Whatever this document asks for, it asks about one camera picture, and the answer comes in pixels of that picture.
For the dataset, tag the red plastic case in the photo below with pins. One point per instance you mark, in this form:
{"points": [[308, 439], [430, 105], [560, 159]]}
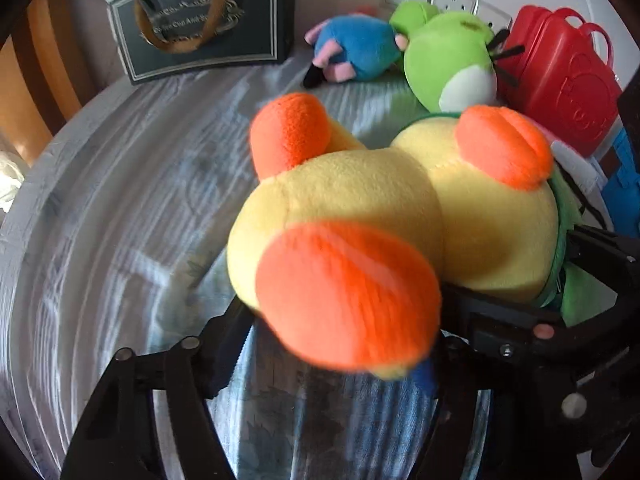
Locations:
{"points": [[555, 75]]}

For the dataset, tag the dark gift box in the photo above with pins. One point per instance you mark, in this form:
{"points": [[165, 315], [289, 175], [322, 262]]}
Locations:
{"points": [[260, 20]]}

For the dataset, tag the blue storage bin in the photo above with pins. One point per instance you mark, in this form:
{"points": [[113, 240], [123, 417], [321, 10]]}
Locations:
{"points": [[625, 185]]}

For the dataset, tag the blue and pink plush toy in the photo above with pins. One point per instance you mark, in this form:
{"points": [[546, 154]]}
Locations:
{"points": [[355, 40]]}

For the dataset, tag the green plush toy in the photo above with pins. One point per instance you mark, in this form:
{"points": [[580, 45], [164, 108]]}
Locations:
{"points": [[445, 55]]}

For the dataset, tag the wooden wall trim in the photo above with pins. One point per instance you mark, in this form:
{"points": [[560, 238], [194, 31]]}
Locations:
{"points": [[45, 60]]}

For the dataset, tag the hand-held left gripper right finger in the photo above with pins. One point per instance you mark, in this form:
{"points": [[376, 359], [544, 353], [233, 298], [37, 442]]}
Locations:
{"points": [[425, 379]]}

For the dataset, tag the green plush piece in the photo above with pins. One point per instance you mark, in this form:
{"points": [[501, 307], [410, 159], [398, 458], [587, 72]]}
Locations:
{"points": [[582, 300]]}

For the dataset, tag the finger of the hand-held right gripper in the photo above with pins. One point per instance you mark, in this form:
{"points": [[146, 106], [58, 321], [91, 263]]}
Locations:
{"points": [[520, 325], [610, 252]]}

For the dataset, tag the cloth-covered desktop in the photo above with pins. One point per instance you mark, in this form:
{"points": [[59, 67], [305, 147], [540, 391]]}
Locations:
{"points": [[125, 210]]}

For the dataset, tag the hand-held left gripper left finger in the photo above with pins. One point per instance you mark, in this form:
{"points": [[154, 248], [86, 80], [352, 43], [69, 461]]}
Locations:
{"points": [[225, 365]]}

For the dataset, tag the white crumpled bag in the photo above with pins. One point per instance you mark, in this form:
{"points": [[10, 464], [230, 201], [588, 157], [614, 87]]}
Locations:
{"points": [[10, 185]]}

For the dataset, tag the yellow duck plush toy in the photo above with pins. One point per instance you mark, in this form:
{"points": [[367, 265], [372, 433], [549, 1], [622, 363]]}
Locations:
{"points": [[350, 185]]}

